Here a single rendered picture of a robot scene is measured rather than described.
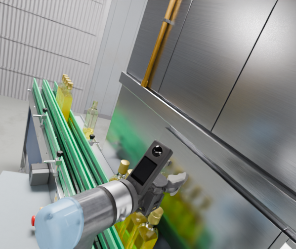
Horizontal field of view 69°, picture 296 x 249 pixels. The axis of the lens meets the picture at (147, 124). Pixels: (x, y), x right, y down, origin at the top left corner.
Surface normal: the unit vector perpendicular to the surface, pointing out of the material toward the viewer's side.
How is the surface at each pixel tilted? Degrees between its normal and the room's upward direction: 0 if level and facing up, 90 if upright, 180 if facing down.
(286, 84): 90
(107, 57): 90
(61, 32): 90
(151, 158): 58
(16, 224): 0
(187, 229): 90
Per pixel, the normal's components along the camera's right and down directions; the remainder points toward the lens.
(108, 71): 0.18, 0.43
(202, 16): -0.80, -0.06
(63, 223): 0.61, -0.50
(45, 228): -0.64, 0.08
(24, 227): 0.33, -0.87
